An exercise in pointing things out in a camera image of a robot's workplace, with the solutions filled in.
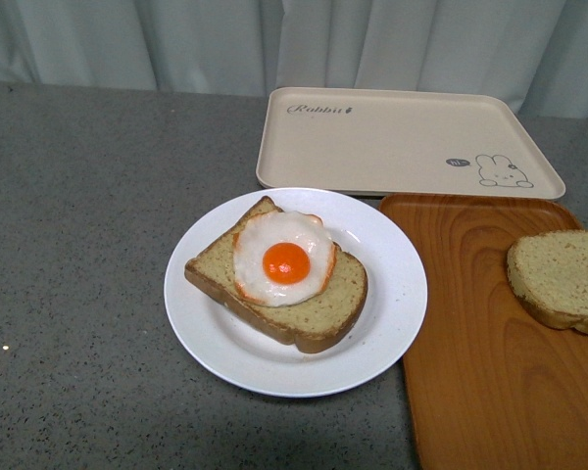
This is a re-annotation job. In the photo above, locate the bread slice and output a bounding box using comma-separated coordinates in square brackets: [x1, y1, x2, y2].
[507, 230, 588, 335]
[184, 196, 368, 353]

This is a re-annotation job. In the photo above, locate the white round plate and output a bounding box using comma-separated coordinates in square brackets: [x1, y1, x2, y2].
[165, 188, 427, 398]

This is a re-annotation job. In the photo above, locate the fake fried egg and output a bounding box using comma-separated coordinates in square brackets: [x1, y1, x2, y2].
[233, 210, 337, 307]

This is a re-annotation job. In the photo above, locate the beige rabbit tray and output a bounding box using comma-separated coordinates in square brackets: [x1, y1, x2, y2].
[256, 87, 565, 201]

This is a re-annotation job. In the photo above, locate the brown wooden tray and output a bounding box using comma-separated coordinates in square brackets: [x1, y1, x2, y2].
[380, 194, 588, 469]

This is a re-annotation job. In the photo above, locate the grey curtain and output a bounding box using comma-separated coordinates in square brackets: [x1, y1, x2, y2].
[0, 0, 588, 118]

